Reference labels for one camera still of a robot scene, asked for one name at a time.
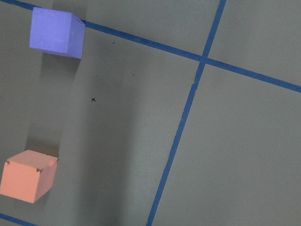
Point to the purple block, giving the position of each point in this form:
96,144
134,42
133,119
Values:
57,32

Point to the orange block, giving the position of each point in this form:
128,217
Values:
28,175

